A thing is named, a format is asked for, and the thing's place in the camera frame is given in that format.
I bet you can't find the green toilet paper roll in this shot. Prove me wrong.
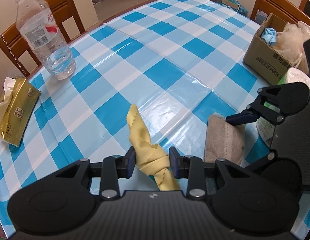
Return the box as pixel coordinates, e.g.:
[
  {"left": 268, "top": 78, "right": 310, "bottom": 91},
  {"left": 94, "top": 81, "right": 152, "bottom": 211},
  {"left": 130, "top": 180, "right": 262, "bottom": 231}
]
[{"left": 255, "top": 67, "right": 310, "bottom": 145}]

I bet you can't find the blue checkered tablecloth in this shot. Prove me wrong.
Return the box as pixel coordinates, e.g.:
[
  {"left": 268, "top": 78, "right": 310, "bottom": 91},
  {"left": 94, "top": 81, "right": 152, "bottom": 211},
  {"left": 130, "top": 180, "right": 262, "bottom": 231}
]
[{"left": 0, "top": 0, "right": 310, "bottom": 235}]

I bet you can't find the wooden chair far side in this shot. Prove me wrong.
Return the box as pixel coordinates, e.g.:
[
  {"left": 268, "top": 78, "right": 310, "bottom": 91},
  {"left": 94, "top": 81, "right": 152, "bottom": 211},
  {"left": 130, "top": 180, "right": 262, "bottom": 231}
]
[{"left": 0, "top": 0, "right": 85, "bottom": 80}]

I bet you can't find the open cardboard box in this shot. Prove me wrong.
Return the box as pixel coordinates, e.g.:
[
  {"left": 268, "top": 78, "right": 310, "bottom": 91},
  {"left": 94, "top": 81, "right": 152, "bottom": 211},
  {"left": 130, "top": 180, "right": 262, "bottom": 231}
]
[{"left": 243, "top": 14, "right": 310, "bottom": 85}]

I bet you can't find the clear plastic water bottle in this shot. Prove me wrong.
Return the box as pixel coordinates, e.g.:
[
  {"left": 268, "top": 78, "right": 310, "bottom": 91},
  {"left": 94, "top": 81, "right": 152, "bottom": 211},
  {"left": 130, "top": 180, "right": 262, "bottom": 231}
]
[{"left": 15, "top": 0, "right": 76, "bottom": 80}]

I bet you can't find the wooden chair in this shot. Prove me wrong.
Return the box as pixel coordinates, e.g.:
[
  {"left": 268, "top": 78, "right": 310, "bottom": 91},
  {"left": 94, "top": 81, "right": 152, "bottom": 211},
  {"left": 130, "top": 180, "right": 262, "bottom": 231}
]
[
  {"left": 250, "top": 0, "right": 310, "bottom": 26},
  {"left": 0, "top": 0, "right": 85, "bottom": 80}
]

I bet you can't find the wooden chair right side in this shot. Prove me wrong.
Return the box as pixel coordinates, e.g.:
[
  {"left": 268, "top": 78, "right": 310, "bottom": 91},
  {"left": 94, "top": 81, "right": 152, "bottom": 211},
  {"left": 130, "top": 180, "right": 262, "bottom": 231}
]
[{"left": 250, "top": 0, "right": 310, "bottom": 26}]

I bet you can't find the yellow knotted cloth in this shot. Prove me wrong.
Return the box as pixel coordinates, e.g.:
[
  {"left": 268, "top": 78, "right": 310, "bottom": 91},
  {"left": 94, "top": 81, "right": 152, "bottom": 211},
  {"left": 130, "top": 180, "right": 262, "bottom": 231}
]
[{"left": 126, "top": 105, "right": 180, "bottom": 191}]

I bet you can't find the white mesh bath pouf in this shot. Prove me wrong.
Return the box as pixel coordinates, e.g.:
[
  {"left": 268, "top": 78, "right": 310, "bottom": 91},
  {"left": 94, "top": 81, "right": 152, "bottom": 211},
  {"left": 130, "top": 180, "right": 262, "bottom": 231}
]
[{"left": 274, "top": 21, "right": 310, "bottom": 75}]

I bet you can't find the gold tissue pack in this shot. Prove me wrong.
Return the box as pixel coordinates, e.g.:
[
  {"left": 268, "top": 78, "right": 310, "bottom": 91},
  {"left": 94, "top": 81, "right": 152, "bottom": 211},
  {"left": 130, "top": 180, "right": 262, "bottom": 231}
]
[{"left": 0, "top": 77, "right": 41, "bottom": 147}]

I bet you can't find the blue face mask front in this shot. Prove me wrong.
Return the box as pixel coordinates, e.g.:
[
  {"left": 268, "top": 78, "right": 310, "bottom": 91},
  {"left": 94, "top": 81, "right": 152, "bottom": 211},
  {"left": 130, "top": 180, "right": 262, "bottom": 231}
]
[{"left": 260, "top": 27, "right": 277, "bottom": 47}]

